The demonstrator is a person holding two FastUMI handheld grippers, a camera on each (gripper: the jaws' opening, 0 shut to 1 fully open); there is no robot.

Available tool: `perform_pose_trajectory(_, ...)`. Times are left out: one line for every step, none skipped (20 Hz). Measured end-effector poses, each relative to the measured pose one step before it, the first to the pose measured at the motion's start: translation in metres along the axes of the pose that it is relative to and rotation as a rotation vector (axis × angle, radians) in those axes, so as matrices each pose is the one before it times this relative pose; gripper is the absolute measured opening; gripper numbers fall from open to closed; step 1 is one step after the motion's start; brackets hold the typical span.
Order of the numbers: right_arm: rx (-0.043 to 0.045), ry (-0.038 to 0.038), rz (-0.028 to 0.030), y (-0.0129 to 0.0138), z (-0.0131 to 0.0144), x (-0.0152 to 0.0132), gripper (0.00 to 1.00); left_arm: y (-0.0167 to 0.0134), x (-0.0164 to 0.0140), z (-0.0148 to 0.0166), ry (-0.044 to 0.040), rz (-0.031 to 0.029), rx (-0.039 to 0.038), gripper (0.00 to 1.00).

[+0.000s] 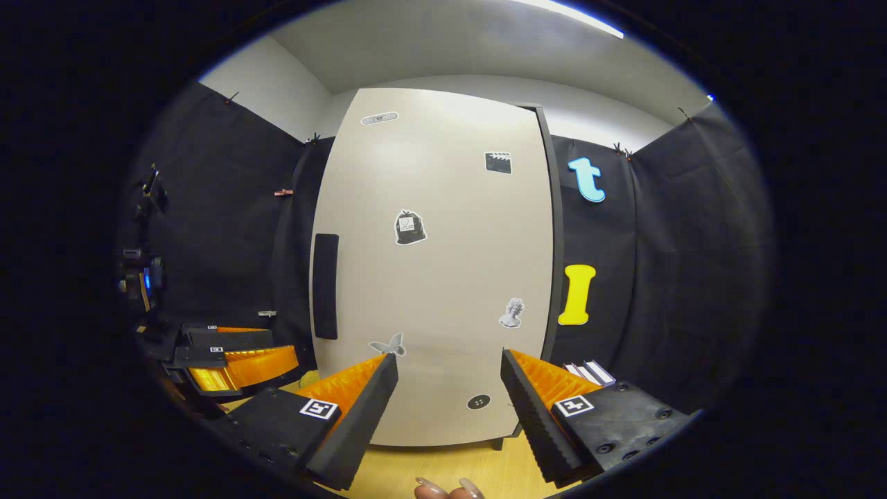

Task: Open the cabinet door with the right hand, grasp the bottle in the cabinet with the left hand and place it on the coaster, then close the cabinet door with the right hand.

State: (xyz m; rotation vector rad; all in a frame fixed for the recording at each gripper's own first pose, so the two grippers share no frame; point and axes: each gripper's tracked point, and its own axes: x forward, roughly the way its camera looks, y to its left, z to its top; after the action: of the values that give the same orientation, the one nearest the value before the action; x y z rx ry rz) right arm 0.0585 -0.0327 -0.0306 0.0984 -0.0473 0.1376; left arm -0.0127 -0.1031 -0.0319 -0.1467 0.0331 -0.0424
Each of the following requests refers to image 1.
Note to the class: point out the beige cabinet door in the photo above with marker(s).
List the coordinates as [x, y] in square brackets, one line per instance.
[443, 291]

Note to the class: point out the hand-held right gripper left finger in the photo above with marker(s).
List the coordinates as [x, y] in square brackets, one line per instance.
[357, 430]

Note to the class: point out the grey cabinet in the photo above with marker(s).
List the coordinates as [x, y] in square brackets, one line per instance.
[552, 242]

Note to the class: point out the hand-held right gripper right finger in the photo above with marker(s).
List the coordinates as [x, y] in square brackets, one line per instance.
[537, 423]

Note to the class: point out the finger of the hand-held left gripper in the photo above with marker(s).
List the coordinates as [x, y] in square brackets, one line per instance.
[256, 367]
[235, 339]

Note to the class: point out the black backdrop cloth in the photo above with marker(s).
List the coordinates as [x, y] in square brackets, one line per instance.
[222, 229]

